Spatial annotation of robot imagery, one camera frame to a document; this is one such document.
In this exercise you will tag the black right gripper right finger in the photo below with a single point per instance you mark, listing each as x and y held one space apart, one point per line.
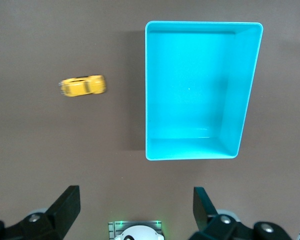
205 215

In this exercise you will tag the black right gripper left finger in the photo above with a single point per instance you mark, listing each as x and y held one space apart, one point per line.
60 212

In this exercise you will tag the yellow beetle toy car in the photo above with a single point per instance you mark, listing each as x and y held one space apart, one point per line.
82 87

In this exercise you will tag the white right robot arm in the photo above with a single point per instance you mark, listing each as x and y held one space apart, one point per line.
140 233

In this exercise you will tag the teal plastic storage bin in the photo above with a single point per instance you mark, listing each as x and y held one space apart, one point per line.
190 87

